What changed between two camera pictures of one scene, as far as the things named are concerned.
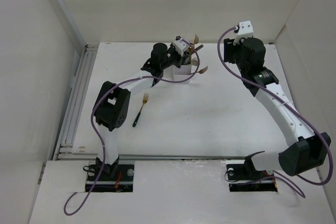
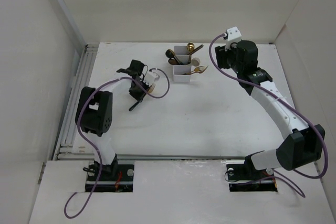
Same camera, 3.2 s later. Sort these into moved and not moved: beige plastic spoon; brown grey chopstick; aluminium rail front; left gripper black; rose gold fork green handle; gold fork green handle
Moved: left gripper black; rose gold fork green handle; gold fork green handle
Not moved: brown grey chopstick; aluminium rail front; beige plastic spoon
